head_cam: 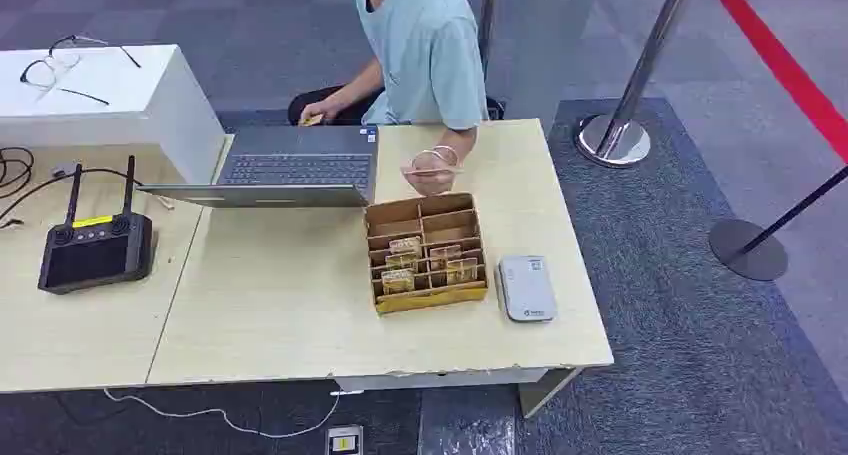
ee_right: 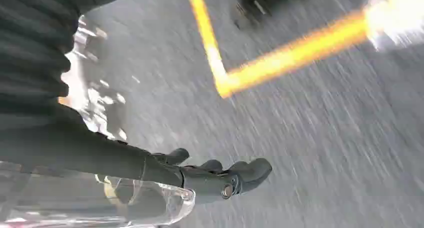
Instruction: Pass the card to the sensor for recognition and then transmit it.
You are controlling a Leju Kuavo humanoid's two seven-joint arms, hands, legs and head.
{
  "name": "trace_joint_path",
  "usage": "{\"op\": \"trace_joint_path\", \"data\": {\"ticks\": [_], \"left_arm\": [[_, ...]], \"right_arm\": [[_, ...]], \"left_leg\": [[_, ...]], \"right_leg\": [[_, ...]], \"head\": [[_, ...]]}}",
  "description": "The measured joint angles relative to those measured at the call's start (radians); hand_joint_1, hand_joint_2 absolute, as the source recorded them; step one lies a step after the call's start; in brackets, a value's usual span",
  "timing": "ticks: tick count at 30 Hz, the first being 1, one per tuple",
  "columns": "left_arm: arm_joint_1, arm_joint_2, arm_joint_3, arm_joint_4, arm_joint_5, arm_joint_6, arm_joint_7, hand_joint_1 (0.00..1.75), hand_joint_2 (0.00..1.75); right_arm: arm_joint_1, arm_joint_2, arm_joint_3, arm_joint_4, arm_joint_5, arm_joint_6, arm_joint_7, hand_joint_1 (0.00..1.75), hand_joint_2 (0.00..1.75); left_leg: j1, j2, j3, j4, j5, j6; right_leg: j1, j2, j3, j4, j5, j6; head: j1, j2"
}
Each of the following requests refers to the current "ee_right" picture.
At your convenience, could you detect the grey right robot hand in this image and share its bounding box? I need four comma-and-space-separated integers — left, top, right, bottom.
0, 103, 273, 204

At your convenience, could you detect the ribbed grey right arm sleeve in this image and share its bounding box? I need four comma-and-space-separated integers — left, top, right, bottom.
0, 0, 195, 113

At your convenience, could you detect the yellow tape strip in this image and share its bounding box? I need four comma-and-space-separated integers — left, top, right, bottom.
187, 0, 233, 98
215, 10, 369, 98

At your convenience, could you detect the dark metal part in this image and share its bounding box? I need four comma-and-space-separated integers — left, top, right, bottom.
231, 0, 307, 30

